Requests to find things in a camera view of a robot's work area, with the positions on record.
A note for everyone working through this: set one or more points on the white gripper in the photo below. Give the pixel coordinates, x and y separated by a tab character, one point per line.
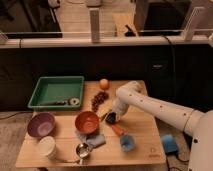
120	111

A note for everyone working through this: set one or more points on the orange carrot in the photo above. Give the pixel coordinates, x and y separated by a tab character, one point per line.
117	130

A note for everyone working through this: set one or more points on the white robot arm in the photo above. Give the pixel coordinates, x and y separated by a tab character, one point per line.
197	124

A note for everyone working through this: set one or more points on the red bowl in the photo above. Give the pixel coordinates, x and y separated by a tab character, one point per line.
87	122

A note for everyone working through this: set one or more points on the purple bowl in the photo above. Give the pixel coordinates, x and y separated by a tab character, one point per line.
41	125

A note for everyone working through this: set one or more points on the yellow banana toy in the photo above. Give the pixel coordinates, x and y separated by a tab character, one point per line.
105	114

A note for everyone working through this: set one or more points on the bunch of dark grapes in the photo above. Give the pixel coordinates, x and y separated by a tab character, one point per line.
98	99

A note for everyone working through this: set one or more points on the orange fruit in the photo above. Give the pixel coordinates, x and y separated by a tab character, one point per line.
104	84

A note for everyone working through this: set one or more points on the small blue cup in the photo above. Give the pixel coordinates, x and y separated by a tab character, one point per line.
127	142

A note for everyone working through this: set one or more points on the blue grey cloth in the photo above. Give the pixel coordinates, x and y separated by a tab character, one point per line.
93	140

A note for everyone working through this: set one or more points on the tape roll in tray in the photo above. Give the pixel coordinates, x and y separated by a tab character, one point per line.
73	101

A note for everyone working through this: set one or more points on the dark tool in tray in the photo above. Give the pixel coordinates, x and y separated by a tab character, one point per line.
55	103

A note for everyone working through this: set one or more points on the green plastic tray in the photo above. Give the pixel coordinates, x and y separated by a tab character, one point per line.
57	88

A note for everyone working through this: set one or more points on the white cup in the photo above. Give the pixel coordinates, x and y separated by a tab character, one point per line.
47	147

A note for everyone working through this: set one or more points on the black monitor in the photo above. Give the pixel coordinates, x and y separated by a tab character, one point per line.
160	17

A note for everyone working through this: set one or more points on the white horizontal rail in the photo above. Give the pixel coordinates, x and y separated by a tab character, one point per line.
105	41

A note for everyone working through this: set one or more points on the grey post left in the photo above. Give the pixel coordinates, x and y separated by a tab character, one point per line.
95	27

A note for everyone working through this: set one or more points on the grey post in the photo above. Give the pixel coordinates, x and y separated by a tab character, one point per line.
95	27
192	23

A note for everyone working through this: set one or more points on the grey post right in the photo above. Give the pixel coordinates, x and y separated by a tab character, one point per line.
192	23

